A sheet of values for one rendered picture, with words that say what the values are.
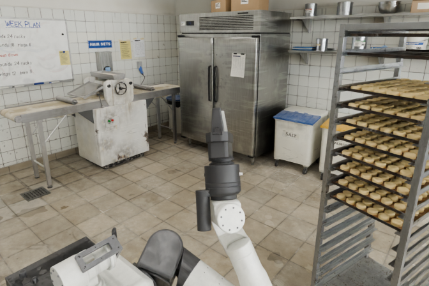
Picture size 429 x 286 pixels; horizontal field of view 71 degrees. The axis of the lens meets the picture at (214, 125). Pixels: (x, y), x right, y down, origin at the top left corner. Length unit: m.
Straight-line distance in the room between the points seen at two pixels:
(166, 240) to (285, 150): 3.44
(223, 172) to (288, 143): 3.44
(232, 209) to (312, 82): 3.92
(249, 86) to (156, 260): 3.30
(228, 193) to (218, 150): 0.10
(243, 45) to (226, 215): 3.37
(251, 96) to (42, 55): 2.85
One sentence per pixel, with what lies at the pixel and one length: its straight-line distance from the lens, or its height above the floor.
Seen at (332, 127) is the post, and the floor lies 1.29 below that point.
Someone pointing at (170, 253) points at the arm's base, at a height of 1.23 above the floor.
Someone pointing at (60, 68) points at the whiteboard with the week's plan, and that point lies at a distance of 4.86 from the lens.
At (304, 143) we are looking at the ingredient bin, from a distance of 4.04.
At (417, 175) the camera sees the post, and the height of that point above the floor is 1.18.
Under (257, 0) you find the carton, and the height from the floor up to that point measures 2.17.
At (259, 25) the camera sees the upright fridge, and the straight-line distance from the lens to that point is 3.90.
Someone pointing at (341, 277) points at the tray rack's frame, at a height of 0.15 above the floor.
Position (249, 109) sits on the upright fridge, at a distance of 4.01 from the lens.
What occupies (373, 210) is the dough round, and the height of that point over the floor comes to 0.88.
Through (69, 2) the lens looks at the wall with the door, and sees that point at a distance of 4.98.
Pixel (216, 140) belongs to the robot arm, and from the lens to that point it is 0.71.
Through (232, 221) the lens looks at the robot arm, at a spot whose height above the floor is 1.37.
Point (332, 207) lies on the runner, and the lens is 2.03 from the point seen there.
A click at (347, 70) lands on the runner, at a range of 1.76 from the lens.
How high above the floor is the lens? 1.77
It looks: 17 degrees down
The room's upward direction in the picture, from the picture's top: straight up
